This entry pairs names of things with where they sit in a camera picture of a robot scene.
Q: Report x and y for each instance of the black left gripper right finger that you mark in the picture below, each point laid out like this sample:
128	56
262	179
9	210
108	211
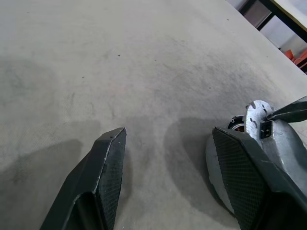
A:
251	187

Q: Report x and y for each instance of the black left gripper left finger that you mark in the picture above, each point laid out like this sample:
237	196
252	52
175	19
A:
84	191

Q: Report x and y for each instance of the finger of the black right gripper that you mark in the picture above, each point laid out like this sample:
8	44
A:
292	112

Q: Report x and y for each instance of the orange stool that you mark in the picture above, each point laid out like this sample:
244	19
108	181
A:
302	61

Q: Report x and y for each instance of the black metal rack frame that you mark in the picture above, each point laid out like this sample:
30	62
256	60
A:
295	25

